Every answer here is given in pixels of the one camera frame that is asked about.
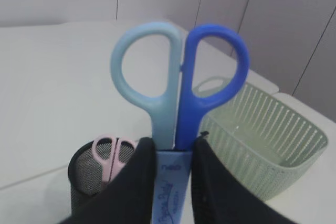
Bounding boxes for green plastic woven basket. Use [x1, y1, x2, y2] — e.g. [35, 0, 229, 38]
[199, 83, 328, 201]

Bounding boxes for blue safety scissors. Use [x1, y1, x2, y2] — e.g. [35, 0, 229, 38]
[110, 22, 250, 223]

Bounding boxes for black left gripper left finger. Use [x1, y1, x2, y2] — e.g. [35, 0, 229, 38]
[62, 137, 156, 223]

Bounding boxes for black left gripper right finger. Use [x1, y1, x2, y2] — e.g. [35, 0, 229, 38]
[191, 131, 289, 223]

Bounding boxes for pink safety scissors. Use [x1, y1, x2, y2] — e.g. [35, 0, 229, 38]
[91, 134, 138, 187]

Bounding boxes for black mesh pen holder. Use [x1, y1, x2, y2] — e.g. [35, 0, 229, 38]
[67, 142, 109, 223]

